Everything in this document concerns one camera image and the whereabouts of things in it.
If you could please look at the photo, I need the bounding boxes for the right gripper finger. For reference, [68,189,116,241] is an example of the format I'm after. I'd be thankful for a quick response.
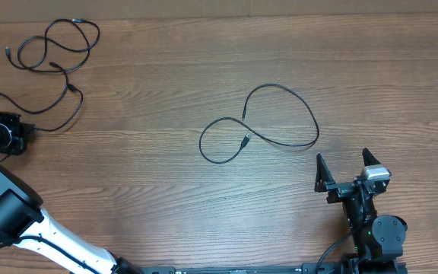
[314,153,335,193]
[362,148,380,167]

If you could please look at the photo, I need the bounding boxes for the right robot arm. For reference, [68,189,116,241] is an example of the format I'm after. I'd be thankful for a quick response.
[313,148,408,273]

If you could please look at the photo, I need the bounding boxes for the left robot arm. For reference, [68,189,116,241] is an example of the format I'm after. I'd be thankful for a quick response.
[0,123,141,273]

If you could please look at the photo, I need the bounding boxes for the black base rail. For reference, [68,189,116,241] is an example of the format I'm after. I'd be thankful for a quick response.
[70,261,408,274]

